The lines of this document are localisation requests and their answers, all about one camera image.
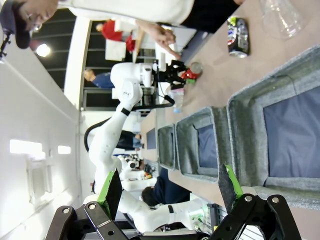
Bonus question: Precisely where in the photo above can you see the dark blue soda can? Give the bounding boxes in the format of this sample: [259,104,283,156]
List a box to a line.
[226,16,250,59]

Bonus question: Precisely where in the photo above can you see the bystander in navy shirt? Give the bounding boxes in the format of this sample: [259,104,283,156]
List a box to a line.
[83,68,116,90]

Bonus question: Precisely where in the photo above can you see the person in white sweater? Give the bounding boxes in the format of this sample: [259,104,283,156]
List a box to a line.
[0,0,245,50]

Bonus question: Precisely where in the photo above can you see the crushed clear plastic cup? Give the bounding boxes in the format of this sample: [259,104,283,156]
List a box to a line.
[259,0,310,41]

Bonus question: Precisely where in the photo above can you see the person's right hand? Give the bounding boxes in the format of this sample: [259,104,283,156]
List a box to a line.
[149,23,182,60]

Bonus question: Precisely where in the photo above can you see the clear wall holder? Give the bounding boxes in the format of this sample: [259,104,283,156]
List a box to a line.
[26,149,55,206]

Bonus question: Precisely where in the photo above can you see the grey fabric basket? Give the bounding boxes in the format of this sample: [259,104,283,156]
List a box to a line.
[174,106,227,185]
[226,46,320,211]
[157,123,176,171]

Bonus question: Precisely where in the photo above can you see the bystander in black jacket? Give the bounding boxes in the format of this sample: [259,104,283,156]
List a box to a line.
[117,129,143,152]

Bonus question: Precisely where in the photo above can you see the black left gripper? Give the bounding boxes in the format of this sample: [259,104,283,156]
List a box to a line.
[152,59,197,90]

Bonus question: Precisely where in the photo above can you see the bystander in red top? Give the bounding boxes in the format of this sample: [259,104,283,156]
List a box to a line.
[96,19,135,52]

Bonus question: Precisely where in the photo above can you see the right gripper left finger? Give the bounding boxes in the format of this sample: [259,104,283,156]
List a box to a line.
[46,167,126,240]

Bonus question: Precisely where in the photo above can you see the person's right forearm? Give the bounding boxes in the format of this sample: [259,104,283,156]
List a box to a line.
[136,19,163,36]

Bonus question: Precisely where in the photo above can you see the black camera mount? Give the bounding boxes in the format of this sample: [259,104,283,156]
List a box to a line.
[0,27,13,63]

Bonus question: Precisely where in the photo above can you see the seated bystander in dark clothes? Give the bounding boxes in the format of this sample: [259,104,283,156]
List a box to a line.
[141,167,192,208]

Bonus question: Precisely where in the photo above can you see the crushed red soda can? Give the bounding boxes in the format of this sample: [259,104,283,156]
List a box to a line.
[181,61,204,81]

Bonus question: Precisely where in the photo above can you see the pink-label water bottle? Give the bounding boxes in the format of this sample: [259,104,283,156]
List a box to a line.
[169,88,186,114]

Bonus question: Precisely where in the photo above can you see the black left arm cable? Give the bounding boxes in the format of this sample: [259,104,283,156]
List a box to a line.
[84,93,176,153]

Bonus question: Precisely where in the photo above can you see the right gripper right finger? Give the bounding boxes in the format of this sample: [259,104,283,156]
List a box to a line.
[212,163,301,240]

